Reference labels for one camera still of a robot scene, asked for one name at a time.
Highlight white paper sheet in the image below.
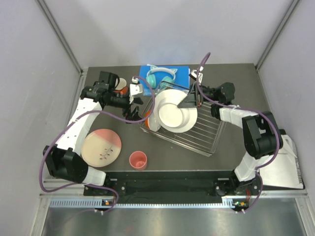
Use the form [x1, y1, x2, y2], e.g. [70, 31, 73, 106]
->
[260, 134, 304, 189]

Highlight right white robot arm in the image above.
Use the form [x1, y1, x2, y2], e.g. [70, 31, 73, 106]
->
[178, 82, 284, 195]

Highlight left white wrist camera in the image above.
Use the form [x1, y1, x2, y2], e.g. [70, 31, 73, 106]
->
[129, 77, 143, 103]

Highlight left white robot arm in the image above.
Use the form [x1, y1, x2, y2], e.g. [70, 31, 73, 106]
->
[41, 71, 145, 195]

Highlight white blue-rimmed plate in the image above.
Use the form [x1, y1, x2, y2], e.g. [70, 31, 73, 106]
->
[154, 89, 198, 133]

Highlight purple cable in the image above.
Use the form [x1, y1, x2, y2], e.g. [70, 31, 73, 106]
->
[196, 52, 281, 213]
[39, 75, 157, 214]

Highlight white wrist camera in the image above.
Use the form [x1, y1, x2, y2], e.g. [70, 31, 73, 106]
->
[129, 77, 143, 103]
[189, 69, 203, 84]

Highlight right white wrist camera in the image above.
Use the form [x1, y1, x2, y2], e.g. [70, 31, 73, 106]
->
[189, 69, 203, 84]

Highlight teal cat-ear headphones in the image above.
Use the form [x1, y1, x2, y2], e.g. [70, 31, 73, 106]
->
[146, 65, 178, 89]

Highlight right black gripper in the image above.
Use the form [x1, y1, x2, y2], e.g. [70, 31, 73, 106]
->
[178, 83, 221, 109]

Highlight chrome wire dish rack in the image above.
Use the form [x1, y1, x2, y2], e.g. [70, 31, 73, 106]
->
[140, 89, 224, 156]

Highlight pink cream floral plate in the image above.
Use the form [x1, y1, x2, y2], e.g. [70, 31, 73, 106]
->
[81, 129, 122, 168]

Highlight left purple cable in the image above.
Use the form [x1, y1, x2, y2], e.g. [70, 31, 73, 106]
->
[39, 75, 157, 214]

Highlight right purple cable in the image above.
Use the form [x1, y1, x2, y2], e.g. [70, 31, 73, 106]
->
[196, 52, 281, 213]

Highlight orange mug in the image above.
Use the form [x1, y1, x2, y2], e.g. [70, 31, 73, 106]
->
[115, 78, 128, 95]

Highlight grey slotted cable duct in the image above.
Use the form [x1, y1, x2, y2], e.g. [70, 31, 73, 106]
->
[49, 196, 240, 209]

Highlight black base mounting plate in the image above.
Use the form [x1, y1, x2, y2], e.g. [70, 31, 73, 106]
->
[56, 171, 261, 205]

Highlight blue book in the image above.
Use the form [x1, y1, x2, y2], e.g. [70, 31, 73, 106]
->
[139, 64, 190, 94]

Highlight pink plastic cup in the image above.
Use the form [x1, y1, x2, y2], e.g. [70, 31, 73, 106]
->
[129, 151, 147, 171]

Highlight orange white bowl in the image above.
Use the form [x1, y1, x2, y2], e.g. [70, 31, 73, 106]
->
[145, 111, 161, 132]

